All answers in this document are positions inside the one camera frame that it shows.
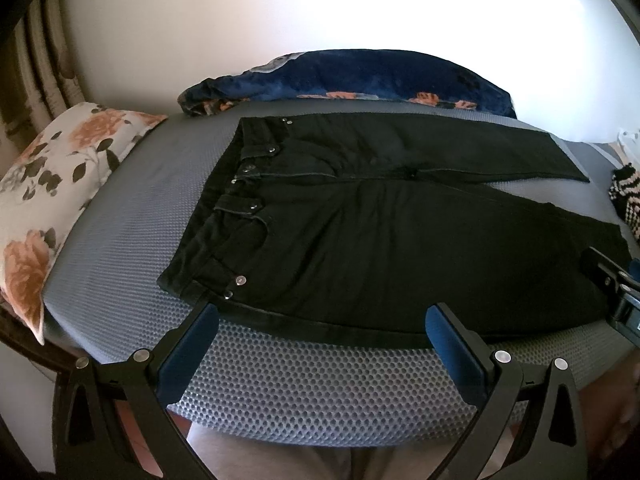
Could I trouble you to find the black denim pants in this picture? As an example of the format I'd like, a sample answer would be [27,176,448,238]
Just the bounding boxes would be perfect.
[158,113,631,348]

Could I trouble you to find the black white striped cloth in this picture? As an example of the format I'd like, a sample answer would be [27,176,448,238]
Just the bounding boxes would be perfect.
[608,164,640,243]

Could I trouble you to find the white floral pillow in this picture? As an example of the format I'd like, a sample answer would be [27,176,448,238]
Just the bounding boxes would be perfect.
[1,102,167,344]

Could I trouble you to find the navy floral blanket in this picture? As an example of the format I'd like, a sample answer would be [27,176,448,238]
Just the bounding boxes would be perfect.
[177,49,516,118]

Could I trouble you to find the brown patterned curtain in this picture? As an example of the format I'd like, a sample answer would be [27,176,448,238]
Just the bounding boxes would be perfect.
[1,0,85,145]

